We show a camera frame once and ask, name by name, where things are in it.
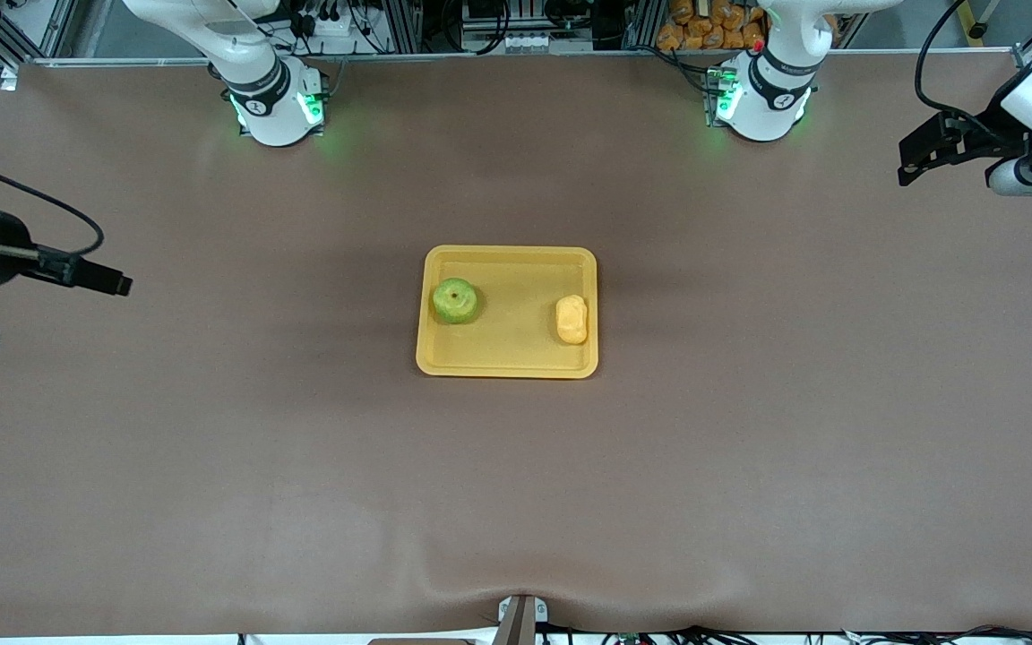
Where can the grey connector block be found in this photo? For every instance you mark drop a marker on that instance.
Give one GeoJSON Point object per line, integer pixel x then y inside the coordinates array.
{"type": "Point", "coordinates": [534, 41]}

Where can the white power strip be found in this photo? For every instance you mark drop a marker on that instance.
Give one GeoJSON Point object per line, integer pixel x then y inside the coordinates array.
{"type": "Point", "coordinates": [332, 22]}

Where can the yellow plastic tray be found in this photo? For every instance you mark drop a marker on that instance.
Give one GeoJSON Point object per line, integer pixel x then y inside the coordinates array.
{"type": "Point", "coordinates": [511, 336]}

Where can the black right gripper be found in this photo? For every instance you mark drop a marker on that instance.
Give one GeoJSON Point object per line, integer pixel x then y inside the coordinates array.
{"type": "Point", "coordinates": [2, 254]}

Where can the yellow potato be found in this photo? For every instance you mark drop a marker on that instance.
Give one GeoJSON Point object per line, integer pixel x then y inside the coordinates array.
{"type": "Point", "coordinates": [571, 320]}

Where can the brown table mat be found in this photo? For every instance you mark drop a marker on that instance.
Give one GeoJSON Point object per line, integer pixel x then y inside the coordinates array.
{"type": "Point", "coordinates": [301, 466]}

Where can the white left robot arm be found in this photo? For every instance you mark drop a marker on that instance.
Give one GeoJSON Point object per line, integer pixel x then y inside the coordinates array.
{"type": "Point", "coordinates": [776, 98]}

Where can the green apple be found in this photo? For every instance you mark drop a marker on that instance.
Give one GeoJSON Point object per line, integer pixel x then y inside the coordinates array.
{"type": "Point", "coordinates": [455, 302]}

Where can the crate of orange items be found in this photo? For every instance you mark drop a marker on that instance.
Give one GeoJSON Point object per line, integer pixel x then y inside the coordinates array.
{"type": "Point", "coordinates": [704, 25]}

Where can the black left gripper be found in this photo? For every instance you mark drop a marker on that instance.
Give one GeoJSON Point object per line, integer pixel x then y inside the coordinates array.
{"type": "Point", "coordinates": [987, 138]}

